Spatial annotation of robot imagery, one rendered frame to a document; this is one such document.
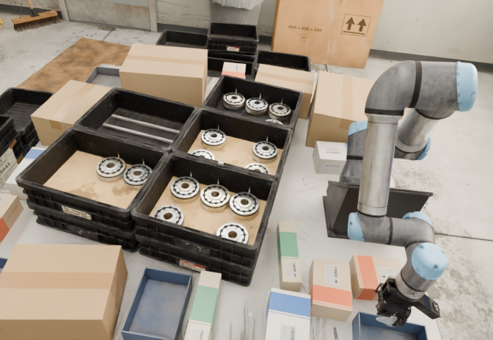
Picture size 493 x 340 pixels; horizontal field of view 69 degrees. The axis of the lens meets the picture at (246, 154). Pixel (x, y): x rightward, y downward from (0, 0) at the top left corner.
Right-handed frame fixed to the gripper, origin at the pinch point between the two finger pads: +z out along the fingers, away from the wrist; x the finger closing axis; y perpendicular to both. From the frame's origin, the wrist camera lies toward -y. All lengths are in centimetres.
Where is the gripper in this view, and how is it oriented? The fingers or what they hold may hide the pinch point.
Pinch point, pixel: (389, 321)
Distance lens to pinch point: 127.8
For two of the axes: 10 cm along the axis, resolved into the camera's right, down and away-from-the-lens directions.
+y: -9.8, -1.8, 0.7
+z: -0.9, 7.4, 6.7
